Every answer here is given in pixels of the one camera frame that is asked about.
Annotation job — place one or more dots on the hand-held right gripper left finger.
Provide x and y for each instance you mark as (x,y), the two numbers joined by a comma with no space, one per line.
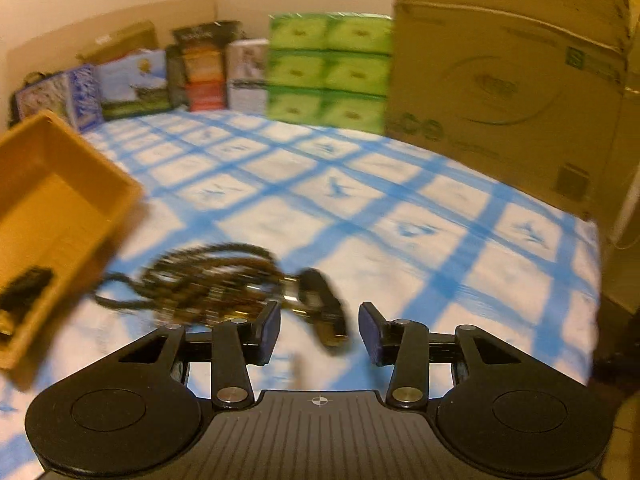
(270,332)

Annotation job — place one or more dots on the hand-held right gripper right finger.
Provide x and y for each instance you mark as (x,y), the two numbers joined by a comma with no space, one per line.
(370,332)

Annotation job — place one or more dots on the black gold watch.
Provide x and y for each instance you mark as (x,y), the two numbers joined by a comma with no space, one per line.
(320,300)

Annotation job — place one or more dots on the yellow plastic tray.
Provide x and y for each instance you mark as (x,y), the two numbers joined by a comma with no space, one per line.
(60,210)

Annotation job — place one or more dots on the blue checked bedsheet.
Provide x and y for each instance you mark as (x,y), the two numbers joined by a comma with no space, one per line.
(350,200)

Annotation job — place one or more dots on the black red instant noodle bowl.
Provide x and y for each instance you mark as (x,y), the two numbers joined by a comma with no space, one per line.
(202,97)

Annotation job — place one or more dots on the white photo print box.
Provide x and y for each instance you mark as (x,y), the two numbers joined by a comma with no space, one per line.
(247,75)

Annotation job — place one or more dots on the stack of green tissue packs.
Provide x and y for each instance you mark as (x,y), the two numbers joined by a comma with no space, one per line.
(325,75)

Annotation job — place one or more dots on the black orange instant noodle bowl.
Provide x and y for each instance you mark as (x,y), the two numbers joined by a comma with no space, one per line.
(200,67)

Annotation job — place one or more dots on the large printed cardboard box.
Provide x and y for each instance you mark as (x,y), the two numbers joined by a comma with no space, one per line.
(500,85)

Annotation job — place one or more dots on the cow pasture print milk box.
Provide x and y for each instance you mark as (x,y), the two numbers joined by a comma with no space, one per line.
(132,85)

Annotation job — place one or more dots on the blue cartoon print milk box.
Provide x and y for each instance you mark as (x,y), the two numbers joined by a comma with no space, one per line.
(75,95)

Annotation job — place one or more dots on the brown cardboard box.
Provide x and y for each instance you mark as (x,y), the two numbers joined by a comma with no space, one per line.
(120,40)

